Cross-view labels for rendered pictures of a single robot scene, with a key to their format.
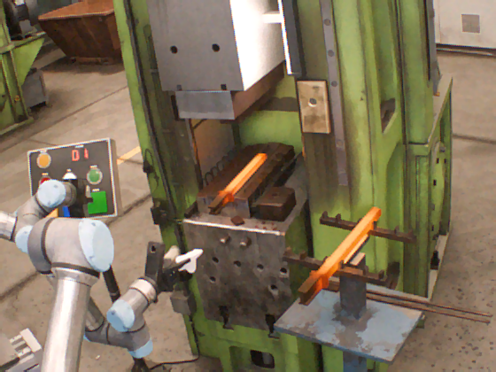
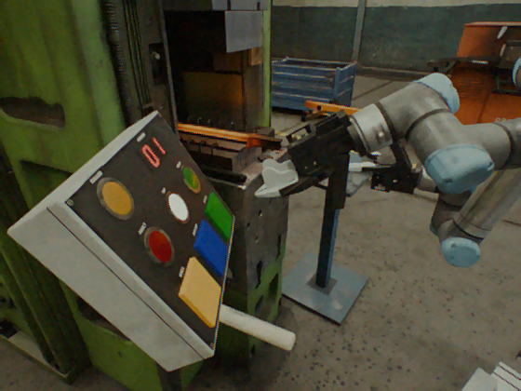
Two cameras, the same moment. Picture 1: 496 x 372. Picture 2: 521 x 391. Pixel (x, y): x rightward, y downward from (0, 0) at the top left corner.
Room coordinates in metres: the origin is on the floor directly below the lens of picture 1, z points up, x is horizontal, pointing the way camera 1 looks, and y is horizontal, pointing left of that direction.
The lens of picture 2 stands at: (1.79, 1.08, 1.36)
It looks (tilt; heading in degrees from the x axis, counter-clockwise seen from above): 30 degrees down; 267
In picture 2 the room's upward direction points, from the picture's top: straight up
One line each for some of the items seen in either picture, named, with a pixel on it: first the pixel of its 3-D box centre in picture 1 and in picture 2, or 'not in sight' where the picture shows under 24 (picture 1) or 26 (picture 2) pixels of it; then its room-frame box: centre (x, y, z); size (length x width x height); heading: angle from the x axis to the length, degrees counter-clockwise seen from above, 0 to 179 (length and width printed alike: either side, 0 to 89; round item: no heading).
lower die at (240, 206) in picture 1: (248, 176); (194, 143); (1.97, -0.01, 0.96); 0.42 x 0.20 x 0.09; 151
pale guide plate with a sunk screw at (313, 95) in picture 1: (313, 106); (255, 39); (1.74, -0.24, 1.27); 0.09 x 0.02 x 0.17; 61
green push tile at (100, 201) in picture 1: (97, 202); (217, 216); (1.85, 0.53, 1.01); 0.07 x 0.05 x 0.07; 86
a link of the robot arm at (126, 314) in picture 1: (127, 311); (460, 184); (1.24, 0.37, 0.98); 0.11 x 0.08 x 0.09; 151
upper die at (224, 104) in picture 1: (233, 82); (182, 29); (1.97, -0.01, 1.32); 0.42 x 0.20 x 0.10; 151
